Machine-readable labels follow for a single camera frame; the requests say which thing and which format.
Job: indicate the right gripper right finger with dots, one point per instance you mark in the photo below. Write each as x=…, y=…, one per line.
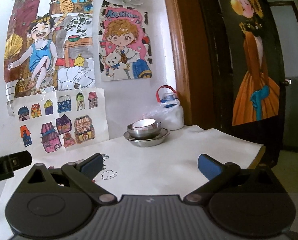
x=217, y=174

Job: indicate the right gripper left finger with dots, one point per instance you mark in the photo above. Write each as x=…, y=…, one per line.
x=82, y=174

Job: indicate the steel plate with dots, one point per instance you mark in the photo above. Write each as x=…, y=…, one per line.
x=147, y=142
x=163, y=133

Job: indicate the deep steel bowl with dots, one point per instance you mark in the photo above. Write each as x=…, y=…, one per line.
x=144, y=134

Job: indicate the floral white ceramic bowl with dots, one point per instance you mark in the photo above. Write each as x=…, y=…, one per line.
x=146, y=121

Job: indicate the white printed table cloth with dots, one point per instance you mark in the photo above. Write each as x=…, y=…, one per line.
x=168, y=168

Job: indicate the colourful houses drawing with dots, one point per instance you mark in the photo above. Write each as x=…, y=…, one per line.
x=61, y=121

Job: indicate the clear plastic bag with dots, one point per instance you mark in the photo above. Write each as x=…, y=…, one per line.
x=169, y=113

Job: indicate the girl with teddy drawing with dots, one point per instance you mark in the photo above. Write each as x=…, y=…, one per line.
x=124, y=44

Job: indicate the boy with fan drawing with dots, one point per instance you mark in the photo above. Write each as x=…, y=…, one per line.
x=49, y=47

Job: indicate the orange dress girl painting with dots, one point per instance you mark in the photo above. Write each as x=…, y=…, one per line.
x=258, y=94

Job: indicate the brown wooden door frame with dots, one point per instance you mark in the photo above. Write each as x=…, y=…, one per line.
x=191, y=62

